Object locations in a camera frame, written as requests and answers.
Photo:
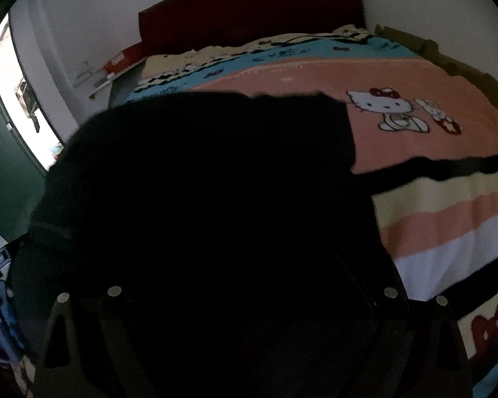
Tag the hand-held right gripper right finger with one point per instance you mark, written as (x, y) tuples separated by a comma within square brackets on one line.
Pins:
[(398, 319)]

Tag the striped cartoon print blanket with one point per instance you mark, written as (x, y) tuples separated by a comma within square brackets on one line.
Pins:
[(419, 103)]

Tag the black garment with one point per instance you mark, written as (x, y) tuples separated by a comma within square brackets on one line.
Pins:
[(211, 195)]

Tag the bright window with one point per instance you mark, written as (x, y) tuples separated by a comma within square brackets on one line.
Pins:
[(8, 78)]

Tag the orange red box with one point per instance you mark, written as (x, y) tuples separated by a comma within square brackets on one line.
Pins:
[(124, 59)]

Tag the dark red headboard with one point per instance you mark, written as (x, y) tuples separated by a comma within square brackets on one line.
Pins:
[(253, 8)]

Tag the green door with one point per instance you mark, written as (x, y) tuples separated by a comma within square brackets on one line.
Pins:
[(4, 174)]

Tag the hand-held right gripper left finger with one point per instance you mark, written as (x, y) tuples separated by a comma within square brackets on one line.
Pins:
[(108, 319)]

